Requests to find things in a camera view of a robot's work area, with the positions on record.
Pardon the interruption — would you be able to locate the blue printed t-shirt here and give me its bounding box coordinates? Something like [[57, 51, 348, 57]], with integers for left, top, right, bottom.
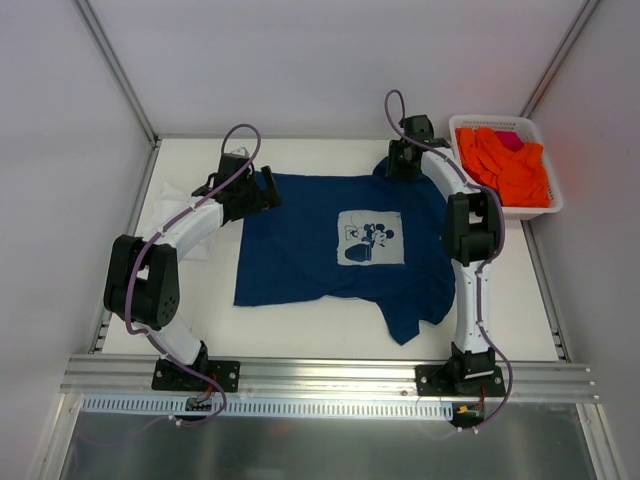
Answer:
[[234, 162, 455, 345]]

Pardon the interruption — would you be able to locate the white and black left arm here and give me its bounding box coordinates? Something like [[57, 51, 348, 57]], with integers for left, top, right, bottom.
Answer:
[[104, 153, 282, 390]]

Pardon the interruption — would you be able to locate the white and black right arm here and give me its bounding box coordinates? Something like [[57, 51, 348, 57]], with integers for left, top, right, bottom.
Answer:
[[388, 115, 504, 396]]

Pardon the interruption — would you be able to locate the white folded t-shirt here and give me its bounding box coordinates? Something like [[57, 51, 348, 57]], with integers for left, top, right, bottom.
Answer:
[[136, 182, 212, 261]]

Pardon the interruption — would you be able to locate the pink t-shirt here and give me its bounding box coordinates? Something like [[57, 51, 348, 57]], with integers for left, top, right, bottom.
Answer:
[[495, 131, 524, 152]]

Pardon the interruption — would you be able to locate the orange t-shirt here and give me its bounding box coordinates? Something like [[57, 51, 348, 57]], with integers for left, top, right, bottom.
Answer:
[[456, 127, 551, 208]]

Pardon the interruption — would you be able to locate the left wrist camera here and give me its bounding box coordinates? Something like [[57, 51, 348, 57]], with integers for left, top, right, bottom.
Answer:
[[230, 147, 250, 158]]

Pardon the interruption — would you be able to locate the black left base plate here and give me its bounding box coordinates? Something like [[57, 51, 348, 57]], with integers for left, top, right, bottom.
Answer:
[[151, 360, 241, 393]]

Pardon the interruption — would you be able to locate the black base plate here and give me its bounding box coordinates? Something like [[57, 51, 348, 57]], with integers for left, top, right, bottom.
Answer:
[[414, 364, 506, 398], [151, 360, 241, 393]]

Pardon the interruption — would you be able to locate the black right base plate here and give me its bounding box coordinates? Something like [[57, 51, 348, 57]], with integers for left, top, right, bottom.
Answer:
[[414, 364, 506, 398]]

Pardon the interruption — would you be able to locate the aluminium mounting rail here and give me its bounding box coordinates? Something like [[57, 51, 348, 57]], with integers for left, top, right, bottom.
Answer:
[[60, 354, 601, 404]]

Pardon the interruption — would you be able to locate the slotted white cable duct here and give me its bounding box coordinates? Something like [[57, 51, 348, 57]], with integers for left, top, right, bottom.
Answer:
[[81, 394, 453, 421]]

